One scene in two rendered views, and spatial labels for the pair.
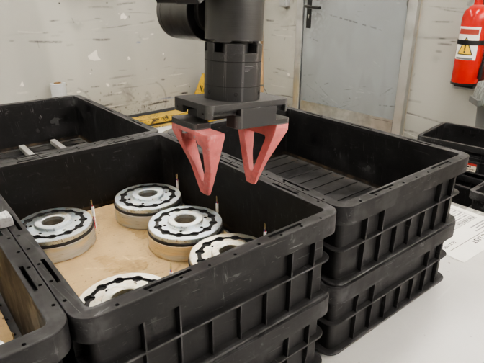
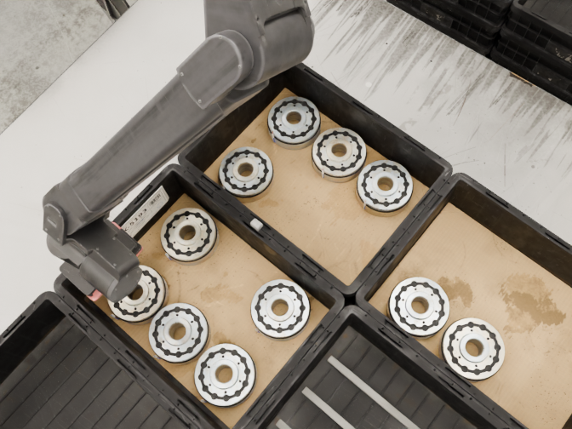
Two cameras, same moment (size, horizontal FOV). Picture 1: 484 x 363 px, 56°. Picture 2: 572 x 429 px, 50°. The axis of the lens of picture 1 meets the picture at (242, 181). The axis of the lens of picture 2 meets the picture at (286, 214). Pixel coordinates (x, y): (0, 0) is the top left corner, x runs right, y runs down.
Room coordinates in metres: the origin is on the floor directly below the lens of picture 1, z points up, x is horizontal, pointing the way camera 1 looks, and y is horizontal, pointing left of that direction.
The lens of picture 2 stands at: (0.78, 0.28, 1.90)
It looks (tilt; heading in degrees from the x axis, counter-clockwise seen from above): 69 degrees down; 177
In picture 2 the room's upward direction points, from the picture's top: 8 degrees counter-clockwise
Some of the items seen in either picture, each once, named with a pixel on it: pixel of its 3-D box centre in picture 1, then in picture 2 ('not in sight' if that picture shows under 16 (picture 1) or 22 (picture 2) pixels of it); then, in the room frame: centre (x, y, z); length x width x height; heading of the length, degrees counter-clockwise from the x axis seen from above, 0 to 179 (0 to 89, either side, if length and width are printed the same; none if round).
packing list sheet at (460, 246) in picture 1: (419, 214); not in sight; (0.89, -0.39, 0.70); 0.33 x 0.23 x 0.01; 41
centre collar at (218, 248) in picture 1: (231, 252); (134, 292); (0.47, 0.01, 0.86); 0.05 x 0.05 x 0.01
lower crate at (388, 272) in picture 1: (301, 234); not in sight; (0.70, -0.10, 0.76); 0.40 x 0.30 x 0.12; 39
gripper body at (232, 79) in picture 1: (232, 78); (92, 253); (0.46, 0.01, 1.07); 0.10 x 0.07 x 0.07; 129
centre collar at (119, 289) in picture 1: (125, 299); (187, 232); (0.38, 0.12, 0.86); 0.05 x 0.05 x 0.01
